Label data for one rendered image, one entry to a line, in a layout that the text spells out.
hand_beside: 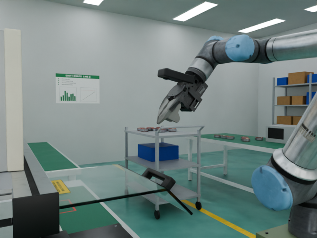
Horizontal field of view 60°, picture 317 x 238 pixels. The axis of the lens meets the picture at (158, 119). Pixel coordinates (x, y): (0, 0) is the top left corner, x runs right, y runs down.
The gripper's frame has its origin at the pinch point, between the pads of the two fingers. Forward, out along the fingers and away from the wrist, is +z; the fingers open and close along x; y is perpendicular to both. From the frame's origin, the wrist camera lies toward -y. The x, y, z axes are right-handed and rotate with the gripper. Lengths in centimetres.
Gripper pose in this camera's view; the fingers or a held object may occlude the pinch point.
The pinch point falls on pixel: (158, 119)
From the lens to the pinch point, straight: 84.6
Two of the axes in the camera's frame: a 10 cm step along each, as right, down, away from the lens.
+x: -4.9, -0.4, 8.7
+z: -5.6, 7.8, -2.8
